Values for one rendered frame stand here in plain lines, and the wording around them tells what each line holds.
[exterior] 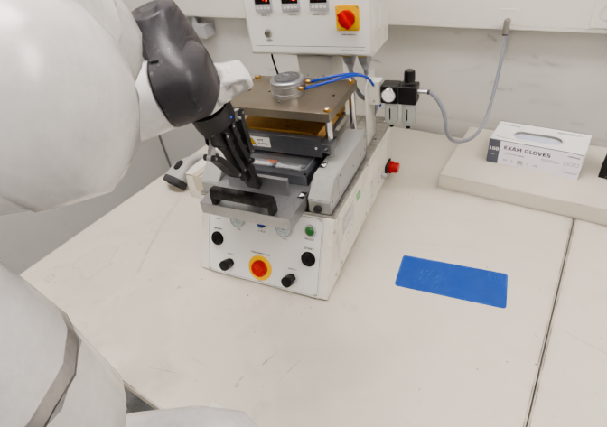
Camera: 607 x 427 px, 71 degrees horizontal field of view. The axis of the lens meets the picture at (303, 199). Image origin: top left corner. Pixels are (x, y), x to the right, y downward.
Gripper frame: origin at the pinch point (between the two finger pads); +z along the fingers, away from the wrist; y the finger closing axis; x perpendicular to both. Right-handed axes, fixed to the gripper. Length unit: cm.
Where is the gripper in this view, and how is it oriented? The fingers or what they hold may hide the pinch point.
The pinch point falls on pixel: (248, 175)
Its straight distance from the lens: 89.5
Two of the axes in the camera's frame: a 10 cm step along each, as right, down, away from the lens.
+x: 9.0, 1.6, -4.0
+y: -3.5, 8.2, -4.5
